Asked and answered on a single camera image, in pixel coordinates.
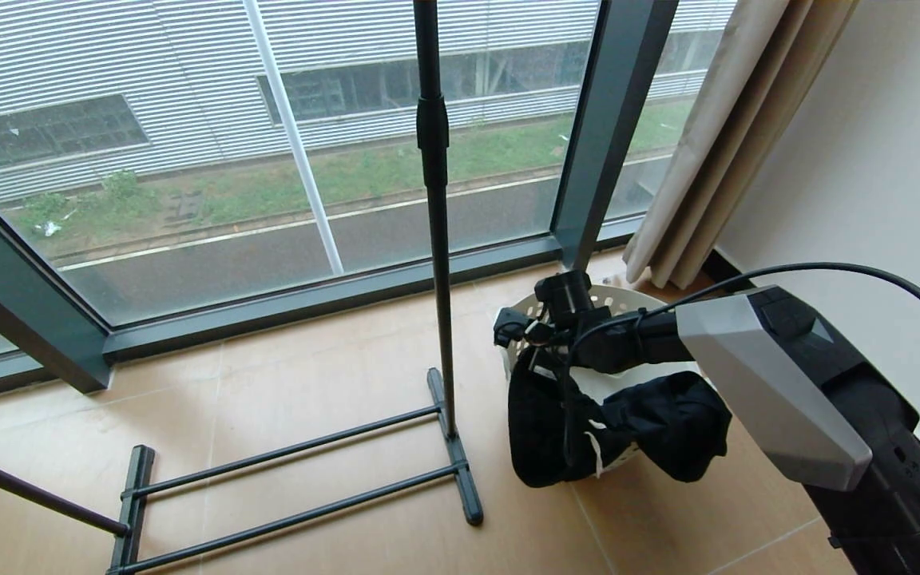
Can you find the black clothes rack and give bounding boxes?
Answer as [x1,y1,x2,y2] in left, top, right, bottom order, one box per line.
[0,0,483,575]

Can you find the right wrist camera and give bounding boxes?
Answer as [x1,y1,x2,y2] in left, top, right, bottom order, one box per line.
[494,306,557,349]

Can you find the window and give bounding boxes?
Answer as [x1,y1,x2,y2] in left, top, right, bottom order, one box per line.
[0,0,736,400]

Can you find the white laundry basket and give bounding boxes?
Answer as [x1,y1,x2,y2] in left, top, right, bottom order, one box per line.
[496,285,716,480]

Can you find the beige curtain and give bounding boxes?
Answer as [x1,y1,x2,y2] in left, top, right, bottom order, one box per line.
[622,0,860,290]

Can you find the black drawstring shorts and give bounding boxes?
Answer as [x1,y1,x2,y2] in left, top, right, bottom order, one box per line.
[506,347,617,490]

